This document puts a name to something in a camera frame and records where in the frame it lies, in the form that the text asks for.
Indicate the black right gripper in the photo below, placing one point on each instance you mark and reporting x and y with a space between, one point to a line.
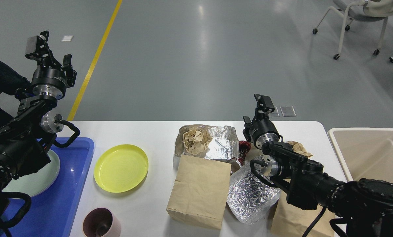
261 131

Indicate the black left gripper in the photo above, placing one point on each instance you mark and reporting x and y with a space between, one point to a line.
46 80

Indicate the yellow plastic plate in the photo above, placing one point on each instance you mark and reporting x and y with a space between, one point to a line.
121 168

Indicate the pink mug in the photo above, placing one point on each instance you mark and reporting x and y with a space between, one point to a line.
101 222

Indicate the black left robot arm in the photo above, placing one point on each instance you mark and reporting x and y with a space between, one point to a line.
26 139

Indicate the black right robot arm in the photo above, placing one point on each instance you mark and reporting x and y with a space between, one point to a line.
363 208

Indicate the crushed red can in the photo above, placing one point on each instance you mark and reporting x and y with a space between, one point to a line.
239 161

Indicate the foil tray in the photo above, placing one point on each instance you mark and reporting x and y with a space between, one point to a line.
224 145

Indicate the crumpled brown paper ball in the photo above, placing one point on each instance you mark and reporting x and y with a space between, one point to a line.
299 148

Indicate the crumpled brown paper in tray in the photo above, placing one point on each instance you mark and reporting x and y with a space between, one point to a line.
196 140

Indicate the crumpled foil container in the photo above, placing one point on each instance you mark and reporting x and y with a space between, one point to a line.
250 199

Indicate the brown paper bag left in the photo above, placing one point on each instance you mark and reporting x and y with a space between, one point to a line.
200 192

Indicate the brown paper bag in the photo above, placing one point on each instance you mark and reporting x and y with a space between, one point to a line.
290 221
200 192

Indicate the brown paper bag right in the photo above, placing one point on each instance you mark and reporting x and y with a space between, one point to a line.
290 221

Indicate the pale green plate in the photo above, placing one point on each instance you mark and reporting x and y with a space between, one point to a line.
36 183

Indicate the beige waste bin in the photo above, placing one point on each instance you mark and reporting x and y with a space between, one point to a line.
364 152

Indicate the blue plastic tray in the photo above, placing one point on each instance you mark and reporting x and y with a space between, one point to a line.
52 212

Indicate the white office chair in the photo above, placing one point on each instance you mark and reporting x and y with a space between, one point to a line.
361 11

